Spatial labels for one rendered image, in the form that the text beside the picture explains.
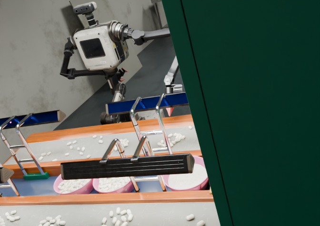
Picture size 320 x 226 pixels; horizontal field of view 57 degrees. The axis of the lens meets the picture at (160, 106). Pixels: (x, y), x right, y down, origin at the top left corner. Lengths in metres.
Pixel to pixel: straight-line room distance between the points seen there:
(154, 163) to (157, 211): 0.37
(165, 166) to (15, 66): 3.35
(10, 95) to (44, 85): 0.56
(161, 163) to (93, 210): 0.62
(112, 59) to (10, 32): 2.21
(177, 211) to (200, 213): 0.11
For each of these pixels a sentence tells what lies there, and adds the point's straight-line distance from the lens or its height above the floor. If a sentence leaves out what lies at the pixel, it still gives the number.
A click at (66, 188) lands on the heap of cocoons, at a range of 1.95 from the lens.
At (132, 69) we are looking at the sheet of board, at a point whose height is 0.10.
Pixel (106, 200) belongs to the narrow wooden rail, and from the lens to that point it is 1.68.
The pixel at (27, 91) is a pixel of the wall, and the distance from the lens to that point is 4.37.
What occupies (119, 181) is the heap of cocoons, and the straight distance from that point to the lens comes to 1.80.
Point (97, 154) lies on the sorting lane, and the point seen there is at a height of 0.74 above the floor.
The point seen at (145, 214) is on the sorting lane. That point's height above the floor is 0.74.
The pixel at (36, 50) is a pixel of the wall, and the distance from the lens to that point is 4.57.
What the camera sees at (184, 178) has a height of 0.73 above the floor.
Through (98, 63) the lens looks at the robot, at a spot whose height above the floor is 1.18.
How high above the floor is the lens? 1.82
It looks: 27 degrees down
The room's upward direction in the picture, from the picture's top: 17 degrees counter-clockwise
